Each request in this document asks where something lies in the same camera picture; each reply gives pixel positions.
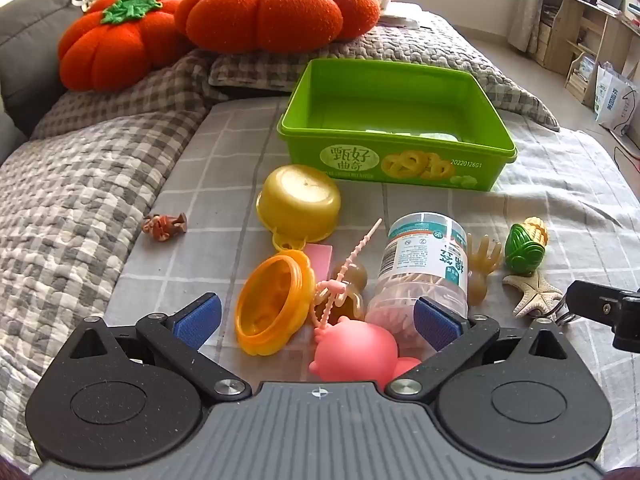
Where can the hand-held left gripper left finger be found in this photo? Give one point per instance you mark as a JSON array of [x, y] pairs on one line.
[[200, 321]]

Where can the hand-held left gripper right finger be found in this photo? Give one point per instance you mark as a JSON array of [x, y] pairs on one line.
[[440, 325]]

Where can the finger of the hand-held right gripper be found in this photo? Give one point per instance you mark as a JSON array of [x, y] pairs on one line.
[[592, 300]]

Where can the clear cotton swab jar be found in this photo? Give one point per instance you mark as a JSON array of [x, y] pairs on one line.
[[420, 270]]

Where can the orange plastic lid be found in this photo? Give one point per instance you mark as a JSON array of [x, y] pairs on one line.
[[270, 305]]

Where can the amber hand toy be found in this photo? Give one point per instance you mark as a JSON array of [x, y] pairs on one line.
[[482, 260]]

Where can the green corn toy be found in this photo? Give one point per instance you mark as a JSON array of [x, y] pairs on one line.
[[522, 250]]

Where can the amber octopus toy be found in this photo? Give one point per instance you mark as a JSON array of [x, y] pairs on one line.
[[356, 276]]

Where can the gold plastic bowl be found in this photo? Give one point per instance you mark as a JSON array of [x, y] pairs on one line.
[[300, 200]]

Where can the green plastic box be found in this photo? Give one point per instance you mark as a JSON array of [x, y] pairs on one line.
[[350, 160]]

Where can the beige starfish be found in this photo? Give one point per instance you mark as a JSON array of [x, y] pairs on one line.
[[535, 292]]

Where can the brown figurine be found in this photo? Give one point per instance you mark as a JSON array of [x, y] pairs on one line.
[[162, 226]]

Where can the pink block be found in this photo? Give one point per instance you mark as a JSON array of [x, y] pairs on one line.
[[320, 257]]

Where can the grey grid bed sheet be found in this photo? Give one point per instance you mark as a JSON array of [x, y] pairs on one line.
[[215, 160]]

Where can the grey checked quilt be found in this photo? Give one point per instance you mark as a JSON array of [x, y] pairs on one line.
[[75, 200]]

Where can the white paper bag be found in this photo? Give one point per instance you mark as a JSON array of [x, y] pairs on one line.
[[612, 95]]

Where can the wooden bookshelf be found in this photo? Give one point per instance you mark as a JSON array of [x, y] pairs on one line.
[[585, 15]]

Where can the small orange pumpkin cushion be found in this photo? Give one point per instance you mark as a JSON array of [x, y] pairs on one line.
[[115, 45]]

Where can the white folded cloth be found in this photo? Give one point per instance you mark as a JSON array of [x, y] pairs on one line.
[[400, 15]]

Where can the large orange pumpkin cushion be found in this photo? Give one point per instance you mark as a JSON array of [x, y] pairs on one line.
[[280, 10]]

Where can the grey sofa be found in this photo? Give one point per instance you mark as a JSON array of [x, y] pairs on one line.
[[30, 35]]

